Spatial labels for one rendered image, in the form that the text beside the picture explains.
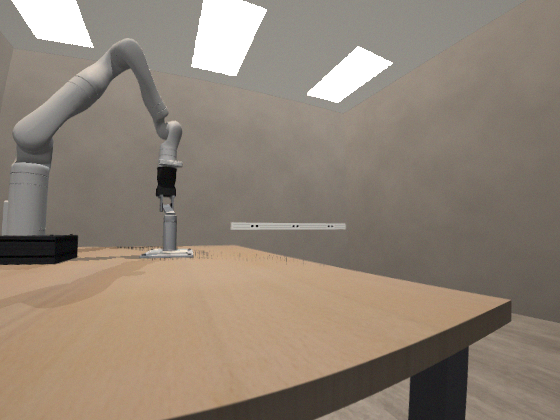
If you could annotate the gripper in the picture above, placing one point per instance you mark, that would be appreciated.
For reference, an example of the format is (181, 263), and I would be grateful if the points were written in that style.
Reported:
(166, 177)

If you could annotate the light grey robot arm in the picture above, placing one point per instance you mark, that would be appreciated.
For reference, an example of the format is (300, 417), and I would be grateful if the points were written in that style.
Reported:
(24, 213)

